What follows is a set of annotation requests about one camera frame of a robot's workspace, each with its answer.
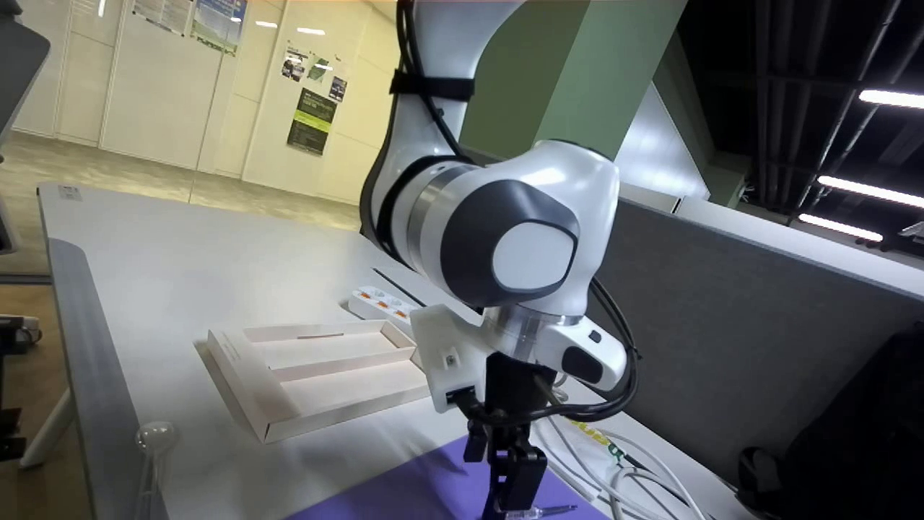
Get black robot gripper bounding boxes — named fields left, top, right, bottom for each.
left=447, top=352, right=557, bottom=513

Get purple mat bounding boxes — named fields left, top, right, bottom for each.
left=287, top=437, right=609, bottom=520

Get shallow white cardboard box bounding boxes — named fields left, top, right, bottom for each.
left=194, top=320, right=437, bottom=446

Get white power strip orange switches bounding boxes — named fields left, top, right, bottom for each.
left=342, top=284, right=425, bottom=326

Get grey desk partition panel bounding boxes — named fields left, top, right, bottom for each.
left=360, top=127, right=924, bottom=487

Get clear glass round flask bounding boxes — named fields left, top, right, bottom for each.
left=134, top=417, right=181, bottom=520

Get grey desk side panel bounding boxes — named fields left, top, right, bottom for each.
left=46, top=238, right=167, bottom=520

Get ceiling light tube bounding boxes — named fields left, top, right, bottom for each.
left=814, top=173, right=924, bottom=214
left=856, top=88, right=924, bottom=114
left=794, top=211, right=886, bottom=245

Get black monitor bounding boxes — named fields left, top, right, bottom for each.
left=0, top=17, right=52, bottom=136

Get white tangled power cable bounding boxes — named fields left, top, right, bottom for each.
left=532, top=413, right=716, bottom=520

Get yellow green cable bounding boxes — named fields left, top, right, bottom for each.
left=574, top=423, right=658, bottom=476

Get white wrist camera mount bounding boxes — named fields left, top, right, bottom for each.
left=411, top=305, right=505, bottom=417

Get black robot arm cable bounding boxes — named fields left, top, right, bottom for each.
left=544, top=277, right=641, bottom=426

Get thin black cable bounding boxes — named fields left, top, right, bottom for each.
left=372, top=266, right=428, bottom=302

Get green and black wall poster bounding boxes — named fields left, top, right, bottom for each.
left=287, top=88, right=342, bottom=159

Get small papers on wall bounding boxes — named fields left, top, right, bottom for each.
left=281, top=46, right=350, bottom=105

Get large blue wall poster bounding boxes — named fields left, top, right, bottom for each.
left=187, top=0, right=252, bottom=56

